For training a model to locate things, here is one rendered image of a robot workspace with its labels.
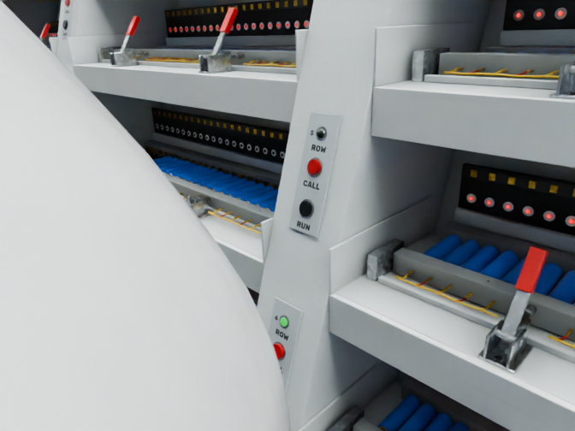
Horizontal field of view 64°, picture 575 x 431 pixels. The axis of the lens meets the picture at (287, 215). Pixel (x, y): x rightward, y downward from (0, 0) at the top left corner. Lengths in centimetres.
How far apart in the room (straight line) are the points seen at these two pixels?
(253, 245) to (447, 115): 28
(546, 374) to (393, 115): 24
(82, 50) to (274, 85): 57
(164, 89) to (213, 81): 12
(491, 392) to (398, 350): 8
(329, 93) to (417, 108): 10
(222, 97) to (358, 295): 30
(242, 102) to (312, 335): 29
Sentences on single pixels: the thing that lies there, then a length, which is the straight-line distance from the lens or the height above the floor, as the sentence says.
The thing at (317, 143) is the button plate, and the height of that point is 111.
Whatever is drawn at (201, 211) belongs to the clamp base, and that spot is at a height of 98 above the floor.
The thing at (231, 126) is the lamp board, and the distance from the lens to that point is 82.
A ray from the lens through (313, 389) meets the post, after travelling 51.
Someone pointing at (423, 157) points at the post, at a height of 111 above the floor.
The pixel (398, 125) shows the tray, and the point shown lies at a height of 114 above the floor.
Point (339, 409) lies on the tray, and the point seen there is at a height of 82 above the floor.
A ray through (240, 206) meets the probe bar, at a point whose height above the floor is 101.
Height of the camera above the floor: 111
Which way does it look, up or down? 10 degrees down
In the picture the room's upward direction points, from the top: 11 degrees clockwise
